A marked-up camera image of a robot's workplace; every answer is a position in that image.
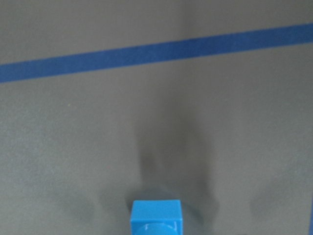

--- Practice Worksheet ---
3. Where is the small blue toy block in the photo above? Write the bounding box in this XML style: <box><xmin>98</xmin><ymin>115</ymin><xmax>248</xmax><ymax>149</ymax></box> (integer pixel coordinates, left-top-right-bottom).
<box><xmin>130</xmin><ymin>200</ymin><xmax>184</xmax><ymax>235</ymax></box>

